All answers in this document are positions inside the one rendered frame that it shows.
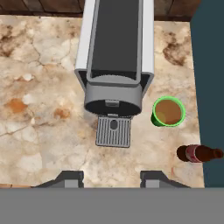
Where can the green cup with brown drink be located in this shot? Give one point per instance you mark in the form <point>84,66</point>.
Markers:
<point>168,111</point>

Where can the brown bottle with red label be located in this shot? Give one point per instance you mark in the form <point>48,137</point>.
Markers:
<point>196,153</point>

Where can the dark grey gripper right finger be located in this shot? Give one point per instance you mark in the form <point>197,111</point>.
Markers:
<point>151,178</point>

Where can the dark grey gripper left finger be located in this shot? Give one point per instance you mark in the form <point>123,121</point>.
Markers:
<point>73,178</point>

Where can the white and grey coffee machine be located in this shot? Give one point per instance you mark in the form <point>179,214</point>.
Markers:
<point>114,70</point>

